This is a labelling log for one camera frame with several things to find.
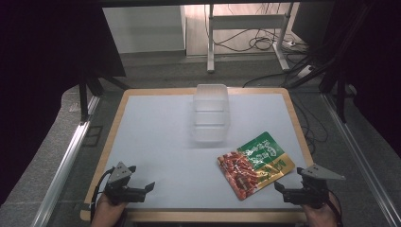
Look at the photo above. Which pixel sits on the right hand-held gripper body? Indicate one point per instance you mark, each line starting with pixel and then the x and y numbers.
pixel 313 187

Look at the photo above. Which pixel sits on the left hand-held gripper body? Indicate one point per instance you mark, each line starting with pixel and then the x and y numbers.
pixel 119 184

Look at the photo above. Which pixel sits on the person's right hand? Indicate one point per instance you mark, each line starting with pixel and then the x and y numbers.
pixel 319 217

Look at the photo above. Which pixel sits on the person's left hand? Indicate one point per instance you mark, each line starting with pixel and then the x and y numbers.
pixel 106 213

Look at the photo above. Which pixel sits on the red and green snack packet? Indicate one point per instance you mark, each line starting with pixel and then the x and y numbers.
pixel 254 165

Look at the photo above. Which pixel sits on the dark floor grate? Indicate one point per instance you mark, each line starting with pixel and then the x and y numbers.
pixel 92 136

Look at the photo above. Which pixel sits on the clear plastic container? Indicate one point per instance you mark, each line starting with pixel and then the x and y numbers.
pixel 210 115

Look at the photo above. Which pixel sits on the black metal stand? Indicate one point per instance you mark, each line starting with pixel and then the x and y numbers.
pixel 340 91
pixel 84 94

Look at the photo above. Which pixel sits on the white power strip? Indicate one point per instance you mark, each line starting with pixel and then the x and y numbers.
pixel 304 72

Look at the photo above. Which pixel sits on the dark curtain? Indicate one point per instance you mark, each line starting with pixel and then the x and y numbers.
pixel 41 78
pixel 372 63

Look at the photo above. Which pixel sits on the white cabinet panel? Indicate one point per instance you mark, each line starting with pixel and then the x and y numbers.
pixel 143 28

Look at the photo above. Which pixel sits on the aluminium floor rail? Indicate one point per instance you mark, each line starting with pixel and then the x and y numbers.
pixel 359 157
pixel 64 160

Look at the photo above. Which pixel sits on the white desk frame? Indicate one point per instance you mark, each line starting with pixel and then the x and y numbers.
pixel 247 23

